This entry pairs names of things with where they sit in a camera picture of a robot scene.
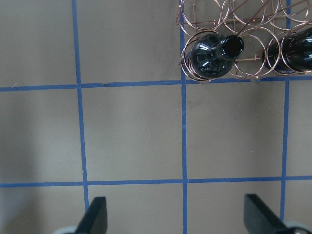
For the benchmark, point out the copper wire wine basket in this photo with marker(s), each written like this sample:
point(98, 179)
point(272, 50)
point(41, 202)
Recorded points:
point(259, 22)

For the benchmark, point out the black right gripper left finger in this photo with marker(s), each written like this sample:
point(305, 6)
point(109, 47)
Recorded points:
point(95, 220)

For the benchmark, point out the dark wine bottle in basket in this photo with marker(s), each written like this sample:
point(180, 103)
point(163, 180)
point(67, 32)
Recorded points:
point(214, 55)

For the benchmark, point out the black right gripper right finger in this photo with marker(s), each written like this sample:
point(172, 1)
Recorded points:
point(259, 218)

